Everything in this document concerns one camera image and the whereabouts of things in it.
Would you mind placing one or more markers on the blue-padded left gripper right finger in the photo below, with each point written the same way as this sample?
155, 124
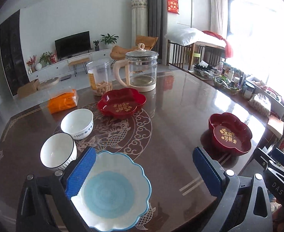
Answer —
242, 203

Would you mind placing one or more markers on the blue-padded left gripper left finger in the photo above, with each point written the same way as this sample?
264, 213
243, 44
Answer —
34, 213

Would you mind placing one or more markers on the red flower-shaped bowl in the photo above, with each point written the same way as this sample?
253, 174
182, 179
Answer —
229, 134

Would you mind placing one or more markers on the white ribbed black-rimmed bowl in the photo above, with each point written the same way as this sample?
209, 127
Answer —
58, 151

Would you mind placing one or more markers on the blue white scalloped bowl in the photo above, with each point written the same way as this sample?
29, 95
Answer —
115, 194

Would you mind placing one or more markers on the white bowl blue pattern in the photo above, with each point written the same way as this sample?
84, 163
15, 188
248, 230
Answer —
78, 123

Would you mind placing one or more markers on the red flower-shaped tray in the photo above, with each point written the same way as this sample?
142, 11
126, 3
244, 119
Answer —
122, 103

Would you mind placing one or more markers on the orange book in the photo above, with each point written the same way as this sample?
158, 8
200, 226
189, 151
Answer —
276, 126

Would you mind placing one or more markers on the bag of peanuts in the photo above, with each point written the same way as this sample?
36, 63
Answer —
261, 104

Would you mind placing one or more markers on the white jar dark lid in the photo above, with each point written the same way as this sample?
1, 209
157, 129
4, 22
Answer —
247, 90

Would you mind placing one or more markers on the glass bowl with packets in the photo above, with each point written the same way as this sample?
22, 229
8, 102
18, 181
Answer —
223, 84

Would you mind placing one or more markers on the basket of dark items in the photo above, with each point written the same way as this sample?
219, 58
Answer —
204, 70

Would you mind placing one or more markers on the orange tissue pack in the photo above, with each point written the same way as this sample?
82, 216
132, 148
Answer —
63, 101

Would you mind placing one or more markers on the cardboard box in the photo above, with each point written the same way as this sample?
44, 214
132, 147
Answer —
28, 88

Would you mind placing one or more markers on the wooden crib bed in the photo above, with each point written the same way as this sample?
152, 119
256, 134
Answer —
185, 57

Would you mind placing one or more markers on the red flower vase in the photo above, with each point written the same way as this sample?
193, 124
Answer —
31, 63

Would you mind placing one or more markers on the clear plastic snack jar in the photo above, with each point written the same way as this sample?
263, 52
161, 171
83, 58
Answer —
100, 76

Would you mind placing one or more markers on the white tv cabinet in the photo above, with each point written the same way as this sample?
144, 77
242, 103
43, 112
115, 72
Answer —
61, 68

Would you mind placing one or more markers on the white pillow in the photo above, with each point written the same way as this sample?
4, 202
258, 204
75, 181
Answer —
185, 37

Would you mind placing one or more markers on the green leafy plant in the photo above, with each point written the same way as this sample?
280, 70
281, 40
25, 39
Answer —
45, 58

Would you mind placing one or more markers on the small wooden stool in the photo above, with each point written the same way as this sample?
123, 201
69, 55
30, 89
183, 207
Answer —
83, 62

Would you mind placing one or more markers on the black flat television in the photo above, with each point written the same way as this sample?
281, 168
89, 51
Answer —
72, 45

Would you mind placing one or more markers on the small potted plant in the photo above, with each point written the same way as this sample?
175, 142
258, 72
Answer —
96, 44

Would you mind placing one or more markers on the orange lounge chair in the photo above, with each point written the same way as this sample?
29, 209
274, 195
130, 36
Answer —
118, 53

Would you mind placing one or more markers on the black glass display cabinet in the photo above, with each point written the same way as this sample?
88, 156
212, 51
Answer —
11, 53

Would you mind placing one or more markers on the potted green plant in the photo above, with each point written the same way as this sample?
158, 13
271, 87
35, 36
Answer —
109, 40

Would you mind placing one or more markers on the white standing air conditioner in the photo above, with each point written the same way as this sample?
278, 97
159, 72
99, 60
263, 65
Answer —
139, 19

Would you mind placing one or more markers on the grey curtain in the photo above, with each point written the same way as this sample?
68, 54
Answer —
157, 25

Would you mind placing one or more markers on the glass kettle cream handle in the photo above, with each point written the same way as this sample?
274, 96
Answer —
138, 70

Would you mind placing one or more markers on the red wall calendar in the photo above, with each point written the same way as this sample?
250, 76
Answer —
173, 6

